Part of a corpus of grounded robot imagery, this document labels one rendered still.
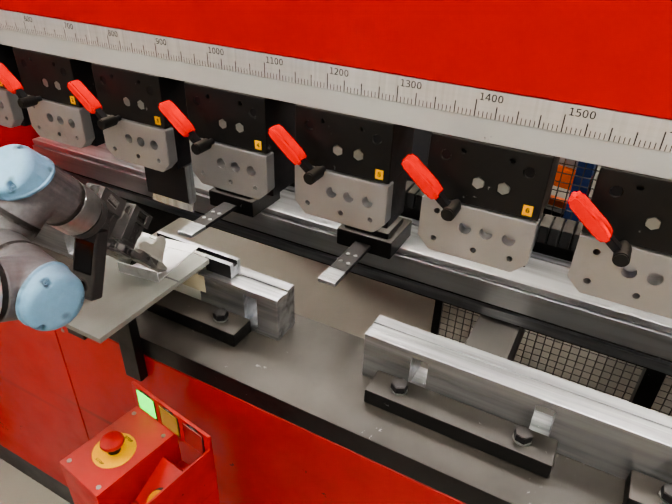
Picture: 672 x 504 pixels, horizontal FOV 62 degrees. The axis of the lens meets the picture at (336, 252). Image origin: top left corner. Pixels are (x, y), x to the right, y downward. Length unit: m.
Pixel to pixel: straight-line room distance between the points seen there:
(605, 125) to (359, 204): 0.33
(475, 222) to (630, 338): 0.47
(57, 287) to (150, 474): 0.49
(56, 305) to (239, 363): 0.42
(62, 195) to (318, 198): 0.35
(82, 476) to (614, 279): 0.85
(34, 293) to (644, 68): 0.68
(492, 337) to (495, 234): 0.41
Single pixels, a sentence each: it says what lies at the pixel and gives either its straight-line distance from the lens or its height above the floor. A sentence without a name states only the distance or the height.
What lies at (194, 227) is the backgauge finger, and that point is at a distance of 1.19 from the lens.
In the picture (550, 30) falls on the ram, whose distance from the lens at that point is 0.67.
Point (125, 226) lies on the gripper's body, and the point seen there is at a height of 1.13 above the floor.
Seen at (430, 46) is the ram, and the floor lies 1.44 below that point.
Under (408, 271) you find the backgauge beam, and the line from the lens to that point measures 1.17.
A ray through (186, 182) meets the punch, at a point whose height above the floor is 1.15.
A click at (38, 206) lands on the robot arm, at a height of 1.24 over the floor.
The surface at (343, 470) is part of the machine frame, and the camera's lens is 1.01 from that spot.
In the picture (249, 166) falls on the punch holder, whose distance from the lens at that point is 0.90.
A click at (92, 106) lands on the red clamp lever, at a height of 1.28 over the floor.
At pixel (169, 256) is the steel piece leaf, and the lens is 1.11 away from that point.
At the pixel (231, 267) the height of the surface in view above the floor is 0.99.
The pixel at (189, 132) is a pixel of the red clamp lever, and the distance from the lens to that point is 0.90.
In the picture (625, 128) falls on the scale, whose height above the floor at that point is 1.39.
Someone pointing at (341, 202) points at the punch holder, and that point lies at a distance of 0.82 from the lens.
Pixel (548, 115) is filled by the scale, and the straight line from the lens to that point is 0.69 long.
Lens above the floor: 1.59
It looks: 32 degrees down
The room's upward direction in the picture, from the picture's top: 2 degrees clockwise
